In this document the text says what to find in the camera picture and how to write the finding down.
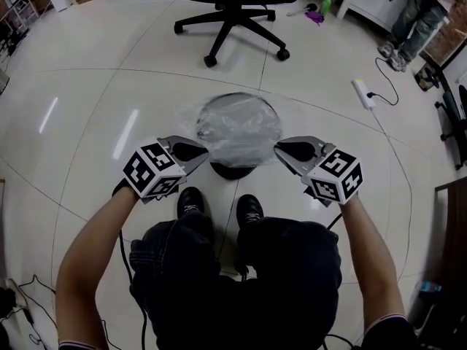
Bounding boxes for person's left black shoe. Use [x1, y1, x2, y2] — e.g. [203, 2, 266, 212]
[176, 186, 206, 221]

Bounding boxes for person's left forearm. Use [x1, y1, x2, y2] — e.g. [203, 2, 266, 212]
[54, 185, 142, 346]

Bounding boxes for black round wastebasket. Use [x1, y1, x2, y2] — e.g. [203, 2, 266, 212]
[196, 91, 285, 182]

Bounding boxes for black floor cable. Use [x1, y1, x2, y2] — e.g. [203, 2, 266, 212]
[0, 273, 60, 346]

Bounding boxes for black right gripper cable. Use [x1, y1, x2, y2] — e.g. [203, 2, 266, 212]
[325, 211, 344, 232]

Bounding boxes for person's right forearm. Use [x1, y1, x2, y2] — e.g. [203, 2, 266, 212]
[340, 194, 408, 335]

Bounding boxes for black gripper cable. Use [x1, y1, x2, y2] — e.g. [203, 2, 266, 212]
[325, 211, 344, 232]
[117, 229, 150, 350]

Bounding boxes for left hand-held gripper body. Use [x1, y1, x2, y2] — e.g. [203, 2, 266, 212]
[112, 136, 189, 206]

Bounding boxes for white power strip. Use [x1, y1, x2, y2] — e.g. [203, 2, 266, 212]
[350, 79, 377, 111]

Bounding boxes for white power strip cable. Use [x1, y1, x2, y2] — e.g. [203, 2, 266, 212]
[371, 108, 414, 282]

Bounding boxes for person's dark trousers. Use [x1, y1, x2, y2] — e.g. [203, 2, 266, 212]
[128, 212, 344, 350]

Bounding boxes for black plug cable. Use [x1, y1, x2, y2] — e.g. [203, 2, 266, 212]
[366, 56, 400, 106]

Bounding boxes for clear plastic trash bag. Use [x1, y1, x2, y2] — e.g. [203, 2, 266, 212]
[174, 93, 290, 169]

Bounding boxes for person's right black shoe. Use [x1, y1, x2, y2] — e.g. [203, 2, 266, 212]
[235, 193, 265, 226]

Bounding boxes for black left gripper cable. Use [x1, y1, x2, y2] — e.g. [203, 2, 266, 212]
[117, 229, 150, 350]

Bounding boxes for person's right sleeve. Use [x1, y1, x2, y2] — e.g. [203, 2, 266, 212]
[362, 313, 421, 350]

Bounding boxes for white shelf rack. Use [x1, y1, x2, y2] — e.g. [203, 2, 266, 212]
[0, 0, 42, 38]

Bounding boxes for white cabinet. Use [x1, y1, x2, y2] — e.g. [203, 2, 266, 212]
[335, 0, 415, 33]

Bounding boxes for brown wooden furniture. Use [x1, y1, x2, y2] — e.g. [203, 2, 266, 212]
[433, 175, 467, 308]

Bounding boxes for person's left sleeve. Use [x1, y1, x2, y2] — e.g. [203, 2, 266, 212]
[57, 338, 123, 350]

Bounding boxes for white-handled brush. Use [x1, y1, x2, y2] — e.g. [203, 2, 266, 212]
[285, 2, 319, 18]

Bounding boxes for purple cloth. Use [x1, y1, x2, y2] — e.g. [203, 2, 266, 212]
[304, 9, 327, 27]

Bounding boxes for person's black shoe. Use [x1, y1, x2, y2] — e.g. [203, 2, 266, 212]
[176, 186, 206, 221]
[235, 193, 265, 226]

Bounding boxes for person's sleeve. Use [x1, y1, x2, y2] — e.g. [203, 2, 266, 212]
[362, 313, 421, 350]
[57, 338, 123, 350]

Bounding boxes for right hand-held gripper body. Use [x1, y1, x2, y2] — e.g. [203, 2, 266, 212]
[301, 141, 364, 209]

